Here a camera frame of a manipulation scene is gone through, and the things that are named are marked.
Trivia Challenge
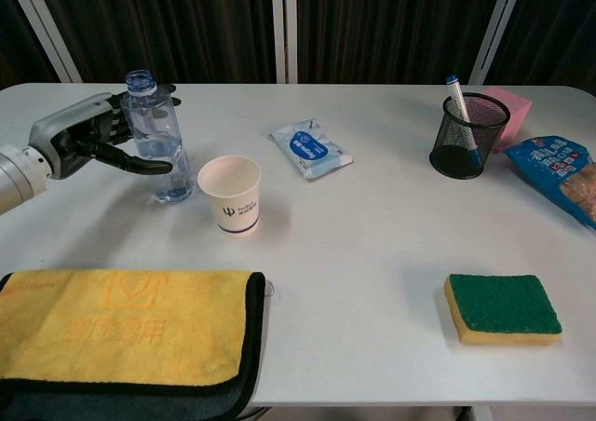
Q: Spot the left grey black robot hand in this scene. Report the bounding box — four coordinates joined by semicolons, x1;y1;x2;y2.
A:
27;91;183;181

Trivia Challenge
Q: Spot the clear plastic water bottle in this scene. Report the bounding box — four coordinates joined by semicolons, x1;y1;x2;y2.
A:
120;69;196;206

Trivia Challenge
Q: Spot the white paper cup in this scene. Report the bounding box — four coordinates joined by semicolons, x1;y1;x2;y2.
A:
196;155;263;237

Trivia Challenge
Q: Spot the dark pleated curtain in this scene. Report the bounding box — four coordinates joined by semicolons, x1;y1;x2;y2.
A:
0;0;596;89

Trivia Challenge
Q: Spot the yellow black microfiber cloth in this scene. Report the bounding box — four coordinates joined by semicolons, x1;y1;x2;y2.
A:
0;268;267;421

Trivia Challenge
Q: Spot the blue wet wipes pack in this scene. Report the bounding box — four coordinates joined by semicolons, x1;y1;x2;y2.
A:
268;117;354;183

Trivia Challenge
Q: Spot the white blue marker pen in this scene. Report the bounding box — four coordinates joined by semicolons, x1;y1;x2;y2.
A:
445;75;481;169

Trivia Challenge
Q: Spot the black mesh pen holder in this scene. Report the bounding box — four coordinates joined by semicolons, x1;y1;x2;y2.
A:
428;91;512;180

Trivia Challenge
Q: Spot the pink sponge block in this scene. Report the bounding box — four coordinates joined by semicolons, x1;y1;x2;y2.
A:
480;85;534;154

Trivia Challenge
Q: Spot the green yellow scouring sponge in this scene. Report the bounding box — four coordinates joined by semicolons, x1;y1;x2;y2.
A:
442;273;563;346

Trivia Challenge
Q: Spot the blue snack bag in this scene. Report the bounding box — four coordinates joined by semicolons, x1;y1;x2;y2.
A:
501;134;596;231

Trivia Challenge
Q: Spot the white slanted frame bar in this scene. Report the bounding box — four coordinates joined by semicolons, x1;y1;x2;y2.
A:
3;0;84;84
467;0;530;86

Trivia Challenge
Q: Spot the white vertical frame post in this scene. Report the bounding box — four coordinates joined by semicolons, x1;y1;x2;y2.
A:
271;0;299;85

